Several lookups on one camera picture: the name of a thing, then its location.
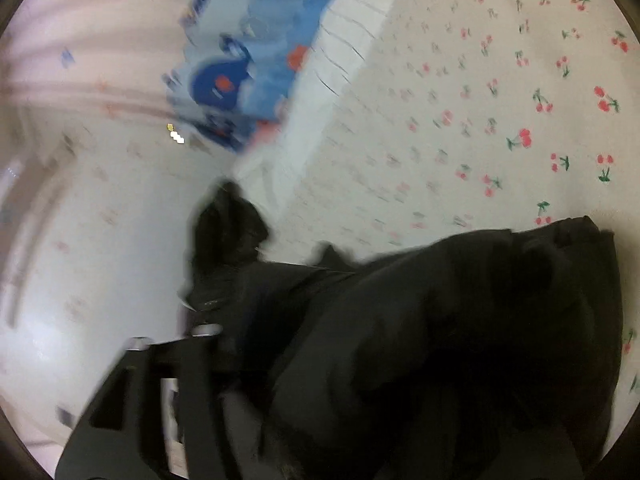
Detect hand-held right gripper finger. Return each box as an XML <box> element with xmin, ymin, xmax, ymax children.
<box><xmin>55</xmin><ymin>325</ymin><xmax>236</xmax><ymax>480</ymax></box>

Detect black puffer jacket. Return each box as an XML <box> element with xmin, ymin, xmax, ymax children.
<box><xmin>180</xmin><ymin>180</ymin><xmax>623</xmax><ymax>480</ymax></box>

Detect whale print curtain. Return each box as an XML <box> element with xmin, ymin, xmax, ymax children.
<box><xmin>0</xmin><ymin>0</ymin><xmax>361</xmax><ymax>156</ymax></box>

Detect white striped duvet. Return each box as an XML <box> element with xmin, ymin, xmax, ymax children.
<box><xmin>235</xmin><ymin>0</ymin><xmax>396</xmax><ymax>211</ymax></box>

